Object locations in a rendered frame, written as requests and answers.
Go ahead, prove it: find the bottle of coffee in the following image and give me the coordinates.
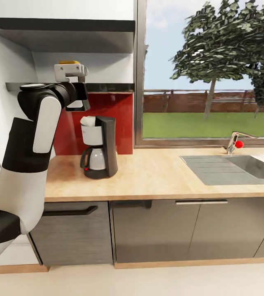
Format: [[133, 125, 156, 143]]
[[59, 60, 90, 112]]

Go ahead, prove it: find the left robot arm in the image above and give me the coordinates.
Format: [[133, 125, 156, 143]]
[[0, 64, 89, 254]]

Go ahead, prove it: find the paper coffee filter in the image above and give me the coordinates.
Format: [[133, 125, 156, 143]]
[[80, 116, 96, 127]]

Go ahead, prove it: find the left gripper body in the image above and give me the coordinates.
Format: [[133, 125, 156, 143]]
[[54, 82, 88, 104]]

